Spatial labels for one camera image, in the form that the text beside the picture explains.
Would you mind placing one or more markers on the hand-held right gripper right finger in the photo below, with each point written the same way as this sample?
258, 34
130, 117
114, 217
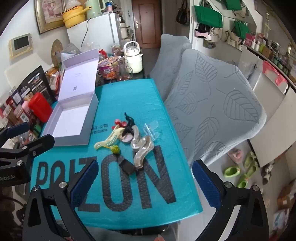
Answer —
205, 183

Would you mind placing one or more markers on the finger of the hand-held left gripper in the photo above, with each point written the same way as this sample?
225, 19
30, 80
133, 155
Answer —
44, 140
16, 129

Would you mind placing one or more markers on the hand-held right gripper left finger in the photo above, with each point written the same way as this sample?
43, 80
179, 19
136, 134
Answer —
84, 183

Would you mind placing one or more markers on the lavender gift box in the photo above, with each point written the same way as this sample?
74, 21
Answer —
69, 120

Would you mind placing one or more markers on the black square hair clip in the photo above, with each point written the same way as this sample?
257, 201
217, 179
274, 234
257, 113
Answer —
126, 167

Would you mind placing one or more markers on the cream hair claw clip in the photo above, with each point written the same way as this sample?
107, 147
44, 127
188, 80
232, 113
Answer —
108, 140

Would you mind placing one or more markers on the pink round hair clip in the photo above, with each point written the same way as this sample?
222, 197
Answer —
126, 139

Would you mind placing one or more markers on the translucent wavy hair claw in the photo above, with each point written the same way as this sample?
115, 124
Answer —
143, 150

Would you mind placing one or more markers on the red flower hair clip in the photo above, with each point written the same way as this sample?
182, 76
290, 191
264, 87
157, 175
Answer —
119, 121

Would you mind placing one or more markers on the black hair claw clip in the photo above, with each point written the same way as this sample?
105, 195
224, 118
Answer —
129, 126

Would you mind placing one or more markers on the clear hair clip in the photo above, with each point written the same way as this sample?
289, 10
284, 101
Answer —
150, 129

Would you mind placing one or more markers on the white label orange jar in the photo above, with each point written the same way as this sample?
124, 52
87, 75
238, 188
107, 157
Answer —
22, 115

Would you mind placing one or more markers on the green slipper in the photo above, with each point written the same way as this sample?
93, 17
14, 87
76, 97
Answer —
249, 158
252, 168
231, 172
242, 181

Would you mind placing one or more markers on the red canister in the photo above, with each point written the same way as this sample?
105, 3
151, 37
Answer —
40, 106

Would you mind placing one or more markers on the pink slipper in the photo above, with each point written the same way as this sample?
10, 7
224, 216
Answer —
235, 154

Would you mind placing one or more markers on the white foam board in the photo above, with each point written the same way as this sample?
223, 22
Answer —
13, 76

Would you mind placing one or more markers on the black printed packet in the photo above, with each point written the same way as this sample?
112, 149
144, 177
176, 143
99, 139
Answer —
34, 78

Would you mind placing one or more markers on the red snack packet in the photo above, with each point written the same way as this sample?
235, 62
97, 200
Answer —
54, 78

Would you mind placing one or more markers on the large grey leaf chair cover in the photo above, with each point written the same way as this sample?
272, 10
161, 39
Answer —
219, 104

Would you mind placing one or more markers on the cardboard box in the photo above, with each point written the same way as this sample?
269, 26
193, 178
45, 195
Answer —
286, 195

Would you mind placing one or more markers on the woven round trivet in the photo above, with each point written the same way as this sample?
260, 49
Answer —
56, 48

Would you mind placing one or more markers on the grey foil bag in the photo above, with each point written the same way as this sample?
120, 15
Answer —
69, 52

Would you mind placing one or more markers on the instant noodle cup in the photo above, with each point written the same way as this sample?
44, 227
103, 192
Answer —
107, 69

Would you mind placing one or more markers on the teal padded mailer bag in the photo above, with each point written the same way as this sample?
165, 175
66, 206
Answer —
138, 97

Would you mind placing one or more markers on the clear plastic bag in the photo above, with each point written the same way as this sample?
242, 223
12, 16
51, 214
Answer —
90, 46

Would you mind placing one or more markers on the glass measuring cup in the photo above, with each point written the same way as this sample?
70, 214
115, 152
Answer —
123, 71

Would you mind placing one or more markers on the glass jar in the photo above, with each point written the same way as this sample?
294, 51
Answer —
116, 50

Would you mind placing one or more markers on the cream thermos jug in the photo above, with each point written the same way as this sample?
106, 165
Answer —
134, 60

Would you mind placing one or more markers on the white fridge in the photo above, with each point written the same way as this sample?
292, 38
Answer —
99, 30

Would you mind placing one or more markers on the gold framed picture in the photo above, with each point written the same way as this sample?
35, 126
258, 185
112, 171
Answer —
53, 11

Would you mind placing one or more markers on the yellow pot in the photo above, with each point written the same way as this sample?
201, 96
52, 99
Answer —
74, 18

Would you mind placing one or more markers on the pink cloth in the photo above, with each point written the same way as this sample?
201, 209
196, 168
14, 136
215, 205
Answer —
274, 73

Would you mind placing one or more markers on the small grey chair cover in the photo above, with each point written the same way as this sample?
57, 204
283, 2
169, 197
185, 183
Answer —
168, 53

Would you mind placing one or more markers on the green electric kettle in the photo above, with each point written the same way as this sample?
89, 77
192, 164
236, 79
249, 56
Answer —
93, 9

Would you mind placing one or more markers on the pink water bottle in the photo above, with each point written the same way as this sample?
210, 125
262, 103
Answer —
109, 7

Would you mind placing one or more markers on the white tote bag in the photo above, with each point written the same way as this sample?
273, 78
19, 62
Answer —
215, 34

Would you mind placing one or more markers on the pink bag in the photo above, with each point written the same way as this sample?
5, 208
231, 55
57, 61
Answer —
201, 33

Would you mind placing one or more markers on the brown door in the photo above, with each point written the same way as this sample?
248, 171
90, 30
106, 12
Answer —
148, 23

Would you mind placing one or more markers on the green tote bag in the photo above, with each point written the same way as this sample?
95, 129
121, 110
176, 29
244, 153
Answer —
208, 16

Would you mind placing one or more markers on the dark handbag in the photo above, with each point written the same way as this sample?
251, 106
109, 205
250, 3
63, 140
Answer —
182, 14

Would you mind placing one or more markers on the wall intercom panel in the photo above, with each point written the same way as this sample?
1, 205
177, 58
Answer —
20, 44

